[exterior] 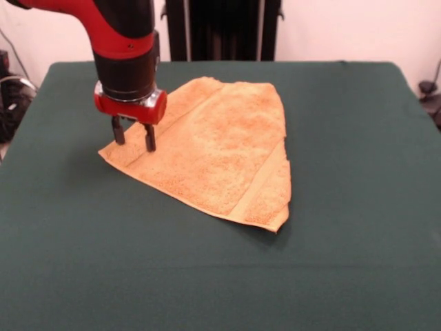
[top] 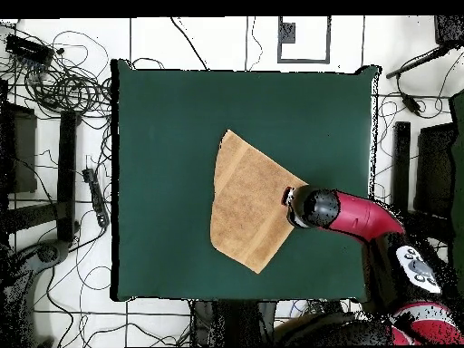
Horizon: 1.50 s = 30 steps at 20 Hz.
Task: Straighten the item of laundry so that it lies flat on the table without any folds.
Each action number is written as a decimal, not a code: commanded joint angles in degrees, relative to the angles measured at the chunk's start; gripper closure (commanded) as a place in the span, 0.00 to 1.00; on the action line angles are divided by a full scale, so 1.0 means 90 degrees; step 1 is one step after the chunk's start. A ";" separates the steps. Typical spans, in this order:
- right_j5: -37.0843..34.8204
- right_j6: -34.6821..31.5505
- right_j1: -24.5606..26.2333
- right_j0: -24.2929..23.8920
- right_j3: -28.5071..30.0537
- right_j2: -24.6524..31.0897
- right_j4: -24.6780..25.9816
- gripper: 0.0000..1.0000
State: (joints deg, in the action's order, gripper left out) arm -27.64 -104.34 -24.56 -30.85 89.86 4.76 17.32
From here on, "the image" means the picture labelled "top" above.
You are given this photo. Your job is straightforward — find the tangled black cables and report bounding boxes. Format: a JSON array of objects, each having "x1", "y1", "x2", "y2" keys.
[{"x1": 0, "y1": 30, "x2": 113, "y2": 121}]

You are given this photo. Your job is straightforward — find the orange terry towel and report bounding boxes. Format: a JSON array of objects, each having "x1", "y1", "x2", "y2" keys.
[{"x1": 208, "y1": 129, "x2": 308, "y2": 276}]

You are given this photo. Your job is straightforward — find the long black bar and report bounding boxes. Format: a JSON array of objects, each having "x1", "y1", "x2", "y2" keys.
[
  {"x1": 56, "y1": 110, "x2": 79, "y2": 243},
  {"x1": 392, "y1": 121, "x2": 412, "y2": 213}
]

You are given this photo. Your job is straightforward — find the small black power strip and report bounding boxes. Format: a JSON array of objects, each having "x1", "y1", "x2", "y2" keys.
[{"x1": 82, "y1": 168, "x2": 111, "y2": 228}]

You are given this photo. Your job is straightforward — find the black speckled box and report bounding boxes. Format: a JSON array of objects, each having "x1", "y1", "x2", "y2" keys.
[{"x1": 433, "y1": 14, "x2": 464, "y2": 48}]

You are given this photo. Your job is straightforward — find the black chair base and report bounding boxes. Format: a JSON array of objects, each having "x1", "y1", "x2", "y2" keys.
[{"x1": 3, "y1": 238, "x2": 72, "y2": 348}]

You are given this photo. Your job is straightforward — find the black tripod rod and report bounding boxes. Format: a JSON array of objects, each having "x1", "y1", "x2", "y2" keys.
[{"x1": 385, "y1": 45, "x2": 452, "y2": 80}]

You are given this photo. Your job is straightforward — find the black flat box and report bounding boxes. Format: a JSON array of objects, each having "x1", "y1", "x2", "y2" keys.
[
  {"x1": 0, "y1": 102, "x2": 38, "y2": 194},
  {"x1": 413, "y1": 122, "x2": 457, "y2": 218}
]

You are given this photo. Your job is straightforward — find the black power adapter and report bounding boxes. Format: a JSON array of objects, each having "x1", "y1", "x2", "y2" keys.
[{"x1": 401, "y1": 92, "x2": 423, "y2": 117}]

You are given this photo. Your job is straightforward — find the grey square frame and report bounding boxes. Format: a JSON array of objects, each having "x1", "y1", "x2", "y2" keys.
[{"x1": 276, "y1": 15, "x2": 332, "y2": 65}]

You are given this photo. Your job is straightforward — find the dark green table cloth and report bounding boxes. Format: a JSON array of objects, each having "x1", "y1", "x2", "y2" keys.
[{"x1": 110, "y1": 59, "x2": 380, "y2": 304}]

